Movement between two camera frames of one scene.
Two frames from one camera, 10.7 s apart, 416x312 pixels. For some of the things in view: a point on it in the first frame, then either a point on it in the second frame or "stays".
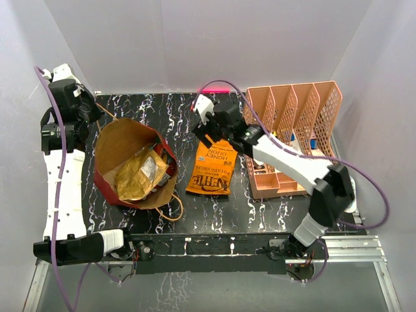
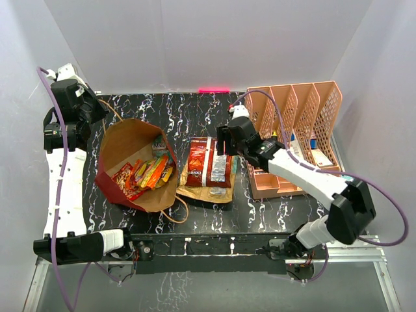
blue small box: x=314 y=143 stays
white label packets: x=296 y=147 stays
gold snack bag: x=140 y=175 -> x=207 y=193
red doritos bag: x=171 y=168 -> x=206 y=168
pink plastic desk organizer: x=303 y=114 stays
